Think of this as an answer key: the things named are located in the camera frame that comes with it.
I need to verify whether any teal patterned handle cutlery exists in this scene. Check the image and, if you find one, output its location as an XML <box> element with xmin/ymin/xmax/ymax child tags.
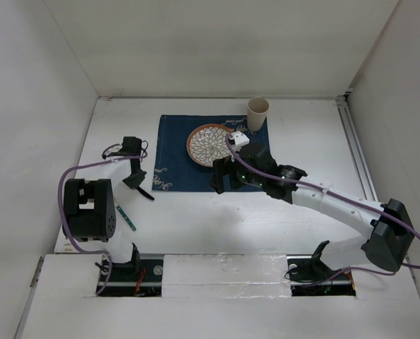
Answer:
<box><xmin>116</xmin><ymin>205</ymin><xmax>137</xmax><ymax>232</ymax></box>

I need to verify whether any dark blue cloth napkin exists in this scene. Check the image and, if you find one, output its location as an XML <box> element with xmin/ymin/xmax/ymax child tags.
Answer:
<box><xmin>152</xmin><ymin>115</ymin><xmax>270</xmax><ymax>193</ymax></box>

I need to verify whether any brown paper cup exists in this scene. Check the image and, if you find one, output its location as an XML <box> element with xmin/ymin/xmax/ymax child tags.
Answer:
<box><xmin>247</xmin><ymin>97</ymin><xmax>270</xmax><ymax>132</ymax></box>

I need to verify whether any black table knife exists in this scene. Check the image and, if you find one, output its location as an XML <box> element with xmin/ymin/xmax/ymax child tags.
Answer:
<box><xmin>136</xmin><ymin>187</ymin><xmax>155</xmax><ymax>201</ymax></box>

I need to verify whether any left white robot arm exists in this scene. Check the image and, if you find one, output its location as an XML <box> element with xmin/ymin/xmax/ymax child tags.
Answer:
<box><xmin>57</xmin><ymin>136</ymin><xmax>148</xmax><ymax>280</ymax></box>

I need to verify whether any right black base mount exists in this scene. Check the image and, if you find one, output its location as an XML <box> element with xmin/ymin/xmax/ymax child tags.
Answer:
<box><xmin>284</xmin><ymin>256</ymin><xmax>356</xmax><ymax>297</ymax></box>

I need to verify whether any floral patterned plate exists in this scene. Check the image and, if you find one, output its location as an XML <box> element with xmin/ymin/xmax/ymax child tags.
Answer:
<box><xmin>186</xmin><ymin>124</ymin><xmax>233</xmax><ymax>167</ymax></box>

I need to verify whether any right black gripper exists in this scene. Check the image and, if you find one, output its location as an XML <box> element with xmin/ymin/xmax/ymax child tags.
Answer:
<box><xmin>209</xmin><ymin>153</ymin><xmax>265</xmax><ymax>193</ymax></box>

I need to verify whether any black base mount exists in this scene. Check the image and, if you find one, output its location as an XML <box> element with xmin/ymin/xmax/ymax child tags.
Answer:
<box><xmin>284</xmin><ymin>256</ymin><xmax>356</xmax><ymax>297</ymax></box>
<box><xmin>98</xmin><ymin>254</ymin><xmax>164</xmax><ymax>297</ymax></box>

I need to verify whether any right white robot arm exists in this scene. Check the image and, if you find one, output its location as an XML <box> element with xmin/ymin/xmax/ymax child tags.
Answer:
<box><xmin>210</xmin><ymin>143</ymin><xmax>415</xmax><ymax>278</ymax></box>

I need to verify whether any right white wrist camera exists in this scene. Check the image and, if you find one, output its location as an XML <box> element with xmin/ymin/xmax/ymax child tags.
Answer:
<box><xmin>228</xmin><ymin>131</ymin><xmax>250</xmax><ymax>148</ymax></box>

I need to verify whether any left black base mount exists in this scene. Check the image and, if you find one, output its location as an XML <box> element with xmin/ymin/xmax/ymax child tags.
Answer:
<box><xmin>98</xmin><ymin>254</ymin><xmax>164</xmax><ymax>297</ymax></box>

